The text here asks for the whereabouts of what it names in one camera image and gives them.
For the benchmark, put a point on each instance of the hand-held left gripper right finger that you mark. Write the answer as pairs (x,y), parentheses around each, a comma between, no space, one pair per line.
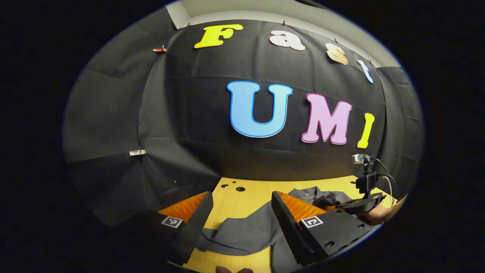
(290,227)

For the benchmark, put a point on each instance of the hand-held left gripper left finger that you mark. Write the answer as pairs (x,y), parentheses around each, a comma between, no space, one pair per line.
(195,231)

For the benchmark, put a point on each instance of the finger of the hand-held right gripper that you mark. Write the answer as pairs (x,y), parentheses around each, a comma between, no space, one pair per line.
(334,208)

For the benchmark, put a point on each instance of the dark grey polo shirt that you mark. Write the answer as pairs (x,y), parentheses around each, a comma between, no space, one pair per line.
(246,231)

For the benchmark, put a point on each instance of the small white cloth clip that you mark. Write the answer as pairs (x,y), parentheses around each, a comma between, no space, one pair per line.
(137,152)

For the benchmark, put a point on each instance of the black backdrop cloth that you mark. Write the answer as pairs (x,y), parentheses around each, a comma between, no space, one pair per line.
(197,125)

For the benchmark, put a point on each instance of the small orange cloth clip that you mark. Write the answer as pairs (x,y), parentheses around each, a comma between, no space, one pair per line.
(159,49)

